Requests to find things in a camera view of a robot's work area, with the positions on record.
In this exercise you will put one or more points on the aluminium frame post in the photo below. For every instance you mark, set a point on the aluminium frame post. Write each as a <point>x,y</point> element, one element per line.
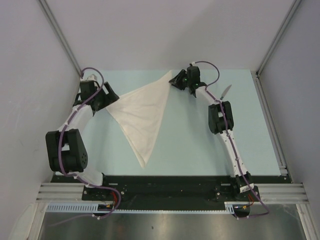
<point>53,23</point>
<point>279,35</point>

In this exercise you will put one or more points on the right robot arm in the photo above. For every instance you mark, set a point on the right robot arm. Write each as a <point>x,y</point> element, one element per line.
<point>220,123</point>

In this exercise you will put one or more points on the right aluminium frame post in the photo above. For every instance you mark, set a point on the right aluminium frame post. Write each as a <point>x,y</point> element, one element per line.
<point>279,35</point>

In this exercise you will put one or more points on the teal handled table knife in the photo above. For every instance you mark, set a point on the teal handled table knife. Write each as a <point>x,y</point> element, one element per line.
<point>224,93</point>

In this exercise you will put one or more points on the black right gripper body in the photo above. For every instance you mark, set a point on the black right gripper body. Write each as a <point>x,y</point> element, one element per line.
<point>189,82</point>

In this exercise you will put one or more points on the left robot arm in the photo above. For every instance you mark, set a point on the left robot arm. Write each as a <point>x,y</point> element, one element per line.
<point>66,150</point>

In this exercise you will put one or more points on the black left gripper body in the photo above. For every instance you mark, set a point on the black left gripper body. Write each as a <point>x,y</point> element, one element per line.
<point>96,89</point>

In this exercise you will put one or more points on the left aluminium frame post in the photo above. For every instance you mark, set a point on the left aluminium frame post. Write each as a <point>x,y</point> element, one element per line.
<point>53,23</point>

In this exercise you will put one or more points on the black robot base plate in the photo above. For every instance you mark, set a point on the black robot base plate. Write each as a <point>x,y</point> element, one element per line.
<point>188,181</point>

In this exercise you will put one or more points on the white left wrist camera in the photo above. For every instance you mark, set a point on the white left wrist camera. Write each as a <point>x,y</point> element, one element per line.
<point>91,77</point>

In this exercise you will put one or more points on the aluminium right side rail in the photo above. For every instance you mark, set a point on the aluminium right side rail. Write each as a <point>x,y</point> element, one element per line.
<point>271,126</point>

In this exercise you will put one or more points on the white cloth napkin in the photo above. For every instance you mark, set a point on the white cloth napkin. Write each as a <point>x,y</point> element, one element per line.
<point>139,114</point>

